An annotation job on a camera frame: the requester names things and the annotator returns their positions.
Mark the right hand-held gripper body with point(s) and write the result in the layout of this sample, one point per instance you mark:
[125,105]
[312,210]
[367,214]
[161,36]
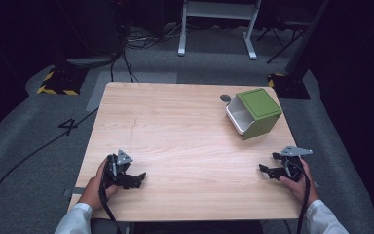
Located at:
[289,164]

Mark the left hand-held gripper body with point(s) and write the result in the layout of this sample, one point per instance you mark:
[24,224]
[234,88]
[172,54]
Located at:
[117,169]

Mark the green and white bin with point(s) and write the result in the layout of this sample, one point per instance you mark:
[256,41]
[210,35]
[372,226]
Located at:
[254,113]

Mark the person's right hand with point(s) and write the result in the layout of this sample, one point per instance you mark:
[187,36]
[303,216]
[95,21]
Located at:
[300,185]

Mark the person's left hand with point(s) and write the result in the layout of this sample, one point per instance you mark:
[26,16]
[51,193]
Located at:
[95,191]

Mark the yellow-black striped stand base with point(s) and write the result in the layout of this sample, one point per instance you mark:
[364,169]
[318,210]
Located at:
[60,83]
[287,85]

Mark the grey table grommet cap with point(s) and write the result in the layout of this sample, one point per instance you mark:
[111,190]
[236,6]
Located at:
[225,97]

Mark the black tripod stand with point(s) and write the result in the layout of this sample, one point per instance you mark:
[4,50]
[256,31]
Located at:
[285,35]

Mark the white metal desk frame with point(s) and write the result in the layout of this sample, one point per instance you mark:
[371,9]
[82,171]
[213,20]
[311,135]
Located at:
[219,26]

